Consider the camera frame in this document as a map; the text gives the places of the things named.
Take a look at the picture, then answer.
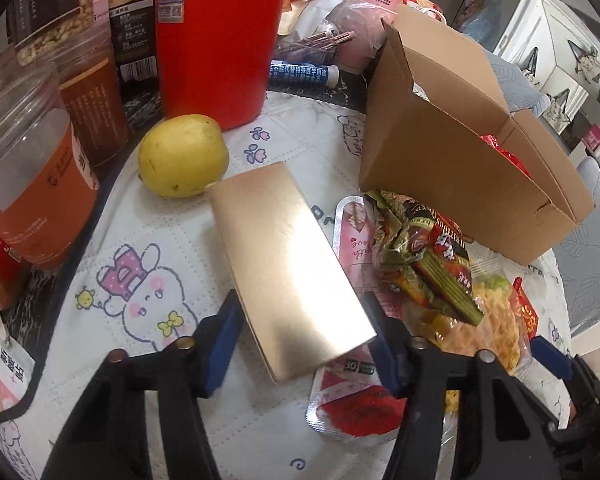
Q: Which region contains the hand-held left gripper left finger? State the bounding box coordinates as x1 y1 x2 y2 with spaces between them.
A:
42 289 245 480

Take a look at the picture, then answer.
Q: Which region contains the clear bag of pink sticks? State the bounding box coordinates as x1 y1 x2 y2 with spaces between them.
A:
272 0 386 73

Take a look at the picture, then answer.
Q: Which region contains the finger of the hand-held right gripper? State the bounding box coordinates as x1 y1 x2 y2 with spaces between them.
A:
530 336 600 411

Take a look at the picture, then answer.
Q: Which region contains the black printed pouch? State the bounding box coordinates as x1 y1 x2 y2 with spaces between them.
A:
92 0 163 86

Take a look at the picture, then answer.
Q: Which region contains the red canister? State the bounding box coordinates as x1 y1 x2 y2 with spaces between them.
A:
155 0 291 131

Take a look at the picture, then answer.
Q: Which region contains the brown cardboard box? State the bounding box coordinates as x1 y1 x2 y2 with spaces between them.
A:
358 4 596 266

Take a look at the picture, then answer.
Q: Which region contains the grey leaf-print covered chair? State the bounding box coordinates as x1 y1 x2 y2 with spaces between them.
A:
552 155 600 336
490 52 551 121

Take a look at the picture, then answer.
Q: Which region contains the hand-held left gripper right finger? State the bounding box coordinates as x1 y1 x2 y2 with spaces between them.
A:
360 290 563 480

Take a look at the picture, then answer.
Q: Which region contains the wide canvas tote bag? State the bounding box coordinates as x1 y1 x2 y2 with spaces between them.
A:
545 89 588 133

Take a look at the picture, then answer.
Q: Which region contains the white orange sachet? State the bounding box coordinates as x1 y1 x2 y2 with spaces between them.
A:
0 305 36 426

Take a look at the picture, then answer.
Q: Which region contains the high hanging canvas bag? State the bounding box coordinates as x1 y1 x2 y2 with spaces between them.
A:
562 40 600 83

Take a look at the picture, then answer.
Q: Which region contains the green red crinkled snack packet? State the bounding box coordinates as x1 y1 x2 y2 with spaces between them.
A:
364 189 486 328

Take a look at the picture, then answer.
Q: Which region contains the wide clear jar orange label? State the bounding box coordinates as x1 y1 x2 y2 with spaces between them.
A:
0 55 101 271

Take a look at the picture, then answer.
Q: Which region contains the narrow canvas tote bag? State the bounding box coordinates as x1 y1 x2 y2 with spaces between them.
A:
522 47 541 78

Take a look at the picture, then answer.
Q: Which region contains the tall jar dark brown label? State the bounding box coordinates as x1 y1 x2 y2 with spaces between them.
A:
2 0 97 63

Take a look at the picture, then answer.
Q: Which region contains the jar with brown orange label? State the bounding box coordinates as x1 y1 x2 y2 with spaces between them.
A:
57 20 133 168

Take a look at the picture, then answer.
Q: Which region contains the glass jar white handle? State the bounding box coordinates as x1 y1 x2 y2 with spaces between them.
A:
415 6 448 26

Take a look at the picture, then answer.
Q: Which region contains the clear waffle packet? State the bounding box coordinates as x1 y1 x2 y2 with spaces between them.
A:
430 255 536 461

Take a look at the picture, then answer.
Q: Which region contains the red white snack packet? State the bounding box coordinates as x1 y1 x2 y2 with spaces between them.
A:
511 276 540 341

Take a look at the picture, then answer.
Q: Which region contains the pink triangular snack packet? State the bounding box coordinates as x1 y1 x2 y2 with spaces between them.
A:
305 195 406 446

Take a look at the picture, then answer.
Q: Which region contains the white quilted printed tablecloth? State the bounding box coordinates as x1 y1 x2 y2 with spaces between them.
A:
0 90 573 480

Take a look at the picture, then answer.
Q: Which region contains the blue tube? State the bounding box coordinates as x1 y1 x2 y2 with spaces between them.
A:
269 59 338 88

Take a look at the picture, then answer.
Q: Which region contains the yellow round fruit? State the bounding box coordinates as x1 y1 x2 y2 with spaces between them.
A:
138 114 230 199

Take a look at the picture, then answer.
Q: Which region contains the shiny gold box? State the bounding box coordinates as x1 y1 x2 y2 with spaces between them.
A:
207 161 378 383

